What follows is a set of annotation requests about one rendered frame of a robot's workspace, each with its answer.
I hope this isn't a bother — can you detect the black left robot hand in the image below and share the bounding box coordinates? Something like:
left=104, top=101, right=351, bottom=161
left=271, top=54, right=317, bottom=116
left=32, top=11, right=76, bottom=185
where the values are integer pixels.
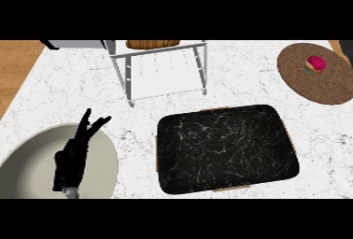
left=51, top=107, right=113, bottom=192

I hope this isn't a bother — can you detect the black marble tray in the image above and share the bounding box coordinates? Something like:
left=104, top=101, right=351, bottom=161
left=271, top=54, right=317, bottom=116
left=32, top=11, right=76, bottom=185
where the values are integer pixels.
left=155, top=104, right=301, bottom=196

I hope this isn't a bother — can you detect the brown croissant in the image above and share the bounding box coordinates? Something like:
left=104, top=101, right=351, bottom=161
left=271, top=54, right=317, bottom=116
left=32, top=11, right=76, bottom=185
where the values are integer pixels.
left=124, top=39, right=181, bottom=50

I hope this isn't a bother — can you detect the grey round plate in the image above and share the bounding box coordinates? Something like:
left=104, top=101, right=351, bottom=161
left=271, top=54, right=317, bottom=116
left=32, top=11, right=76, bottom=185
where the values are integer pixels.
left=0, top=123, right=119, bottom=200

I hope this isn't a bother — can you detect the brown round placemat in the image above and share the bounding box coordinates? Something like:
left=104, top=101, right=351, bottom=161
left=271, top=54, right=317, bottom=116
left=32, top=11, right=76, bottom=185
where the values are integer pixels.
left=276, top=42, right=353, bottom=105

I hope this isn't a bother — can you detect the pink frosted cupcake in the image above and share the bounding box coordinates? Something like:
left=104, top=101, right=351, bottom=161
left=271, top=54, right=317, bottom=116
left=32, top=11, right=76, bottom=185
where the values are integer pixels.
left=302, top=55, right=327, bottom=75

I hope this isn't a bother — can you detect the dark object with tan edge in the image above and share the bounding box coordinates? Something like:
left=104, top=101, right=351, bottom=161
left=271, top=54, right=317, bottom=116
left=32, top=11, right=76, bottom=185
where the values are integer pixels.
left=326, top=39, right=353, bottom=68

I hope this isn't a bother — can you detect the white wire tiered basket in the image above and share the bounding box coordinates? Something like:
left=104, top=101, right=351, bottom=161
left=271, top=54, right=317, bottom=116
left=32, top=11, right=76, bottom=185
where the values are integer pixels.
left=100, top=39, right=209, bottom=108

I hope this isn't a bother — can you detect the grey appliance with black handle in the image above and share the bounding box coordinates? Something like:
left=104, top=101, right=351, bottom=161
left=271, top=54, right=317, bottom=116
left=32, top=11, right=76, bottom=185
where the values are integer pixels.
left=38, top=39, right=107, bottom=51

